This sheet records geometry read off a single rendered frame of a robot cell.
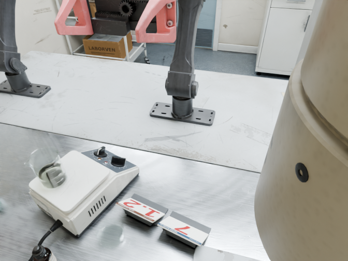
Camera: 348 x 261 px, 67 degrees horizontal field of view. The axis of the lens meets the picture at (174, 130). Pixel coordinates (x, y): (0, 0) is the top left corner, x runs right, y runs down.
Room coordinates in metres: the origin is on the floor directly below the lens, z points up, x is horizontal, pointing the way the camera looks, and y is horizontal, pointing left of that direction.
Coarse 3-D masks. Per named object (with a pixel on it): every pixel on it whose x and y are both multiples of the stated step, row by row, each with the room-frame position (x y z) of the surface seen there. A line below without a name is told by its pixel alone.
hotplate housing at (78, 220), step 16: (112, 176) 0.36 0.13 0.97; (128, 176) 0.39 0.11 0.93; (32, 192) 0.33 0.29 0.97; (96, 192) 0.32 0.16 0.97; (112, 192) 0.35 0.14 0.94; (48, 208) 0.30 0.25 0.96; (80, 208) 0.29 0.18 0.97; (96, 208) 0.31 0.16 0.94; (64, 224) 0.28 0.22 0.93; (80, 224) 0.27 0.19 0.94
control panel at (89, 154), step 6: (90, 150) 0.46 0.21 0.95; (96, 150) 0.47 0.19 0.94; (90, 156) 0.43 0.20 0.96; (96, 156) 0.43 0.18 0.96; (108, 156) 0.45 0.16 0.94; (102, 162) 0.41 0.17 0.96; (108, 162) 0.42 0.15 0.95; (126, 162) 0.43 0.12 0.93; (114, 168) 0.39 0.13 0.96; (120, 168) 0.40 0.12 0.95; (126, 168) 0.40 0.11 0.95
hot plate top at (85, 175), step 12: (72, 156) 0.41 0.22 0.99; (84, 156) 0.40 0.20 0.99; (72, 168) 0.37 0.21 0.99; (84, 168) 0.37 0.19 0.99; (96, 168) 0.37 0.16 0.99; (36, 180) 0.34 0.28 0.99; (72, 180) 0.34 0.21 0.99; (84, 180) 0.34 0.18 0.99; (96, 180) 0.34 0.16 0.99; (36, 192) 0.31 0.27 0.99; (48, 192) 0.31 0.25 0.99; (60, 192) 0.31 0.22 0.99; (72, 192) 0.31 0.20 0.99; (84, 192) 0.31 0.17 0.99; (60, 204) 0.28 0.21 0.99; (72, 204) 0.28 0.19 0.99
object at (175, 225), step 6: (162, 222) 0.28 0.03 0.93; (168, 222) 0.28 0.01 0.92; (174, 222) 0.28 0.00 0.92; (180, 222) 0.29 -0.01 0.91; (174, 228) 0.26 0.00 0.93; (180, 228) 0.26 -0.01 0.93; (186, 228) 0.27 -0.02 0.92; (192, 228) 0.27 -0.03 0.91; (186, 234) 0.25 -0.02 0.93; (192, 234) 0.25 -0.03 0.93; (198, 234) 0.26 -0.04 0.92; (204, 234) 0.26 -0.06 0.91; (198, 240) 0.24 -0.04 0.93
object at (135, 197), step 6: (132, 198) 0.35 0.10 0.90; (138, 198) 0.35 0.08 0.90; (144, 198) 0.35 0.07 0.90; (144, 204) 0.34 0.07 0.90; (150, 204) 0.34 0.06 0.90; (156, 204) 0.34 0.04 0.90; (126, 210) 0.31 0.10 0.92; (156, 210) 0.32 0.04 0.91; (162, 210) 0.32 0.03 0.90; (132, 216) 0.31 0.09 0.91; (138, 216) 0.30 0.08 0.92; (162, 216) 0.30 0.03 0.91; (144, 222) 0.29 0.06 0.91; (150, 222) 0.28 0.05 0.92; (156, 222) 0.29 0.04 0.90
